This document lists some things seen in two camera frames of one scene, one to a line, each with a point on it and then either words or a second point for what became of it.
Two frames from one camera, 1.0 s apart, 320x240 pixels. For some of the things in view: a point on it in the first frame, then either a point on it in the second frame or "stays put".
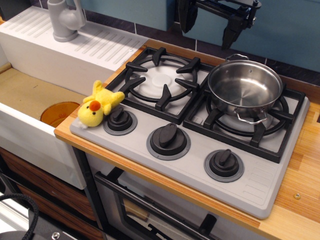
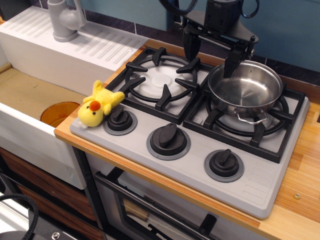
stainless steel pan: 248,89 stays put
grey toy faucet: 66,17 stays put
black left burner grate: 164,81 stays put
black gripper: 188,11 to 221,21
